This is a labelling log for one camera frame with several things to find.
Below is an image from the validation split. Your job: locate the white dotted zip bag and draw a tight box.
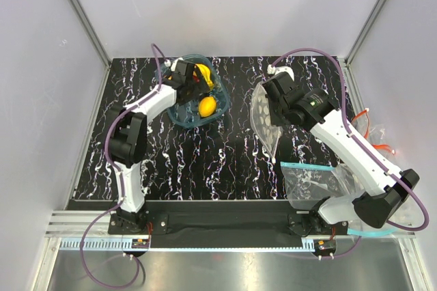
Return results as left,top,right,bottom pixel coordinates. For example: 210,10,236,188
250,83,282,164

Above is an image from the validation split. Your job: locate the yellow lemon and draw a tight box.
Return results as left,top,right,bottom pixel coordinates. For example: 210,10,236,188
198,96,217,117

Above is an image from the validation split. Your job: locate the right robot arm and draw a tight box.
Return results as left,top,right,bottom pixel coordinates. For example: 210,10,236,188
260,72,419,234

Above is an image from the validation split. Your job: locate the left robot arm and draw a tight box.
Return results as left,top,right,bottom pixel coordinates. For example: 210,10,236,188
104,58,213,234

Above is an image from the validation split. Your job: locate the teal plastic food container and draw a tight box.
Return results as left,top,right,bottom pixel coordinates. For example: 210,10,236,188
155,54,230,128

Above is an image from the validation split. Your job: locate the teal zipper clear bag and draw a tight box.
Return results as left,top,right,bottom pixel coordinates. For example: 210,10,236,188
281,162,361,210

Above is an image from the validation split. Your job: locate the orange zipper clear bag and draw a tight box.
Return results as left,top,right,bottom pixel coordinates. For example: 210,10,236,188
352,108,395,158

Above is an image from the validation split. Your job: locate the yellow banana bunch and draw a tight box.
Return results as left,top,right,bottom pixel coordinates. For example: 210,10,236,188
193,64,214,91

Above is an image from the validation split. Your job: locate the pile of clear bags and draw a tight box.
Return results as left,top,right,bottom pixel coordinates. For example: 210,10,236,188
348,178,418,238

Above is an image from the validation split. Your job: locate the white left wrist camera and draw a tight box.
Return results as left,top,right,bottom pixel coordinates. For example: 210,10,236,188
164,57,186,73

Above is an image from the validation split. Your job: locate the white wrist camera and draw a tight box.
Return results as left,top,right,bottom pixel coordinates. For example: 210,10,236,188
164,57,186,73
267,64,294,80

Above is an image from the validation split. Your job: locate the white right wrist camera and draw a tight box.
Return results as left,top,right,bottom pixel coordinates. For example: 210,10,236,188
267,64,294,80

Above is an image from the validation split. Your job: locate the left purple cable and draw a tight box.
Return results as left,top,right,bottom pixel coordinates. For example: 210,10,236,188
78,43,171,287

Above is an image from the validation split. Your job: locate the purple cable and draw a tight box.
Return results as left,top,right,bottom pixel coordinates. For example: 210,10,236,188
78,43,171,287
266,47,430,260

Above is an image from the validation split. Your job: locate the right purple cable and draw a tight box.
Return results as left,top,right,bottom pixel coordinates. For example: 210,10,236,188
266,47,430,260

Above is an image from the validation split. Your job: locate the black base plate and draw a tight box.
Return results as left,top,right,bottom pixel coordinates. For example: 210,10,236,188
109,199,348,243

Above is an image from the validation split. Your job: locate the slotted cable duct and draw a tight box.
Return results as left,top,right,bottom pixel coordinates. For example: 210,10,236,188
60,236,315,253

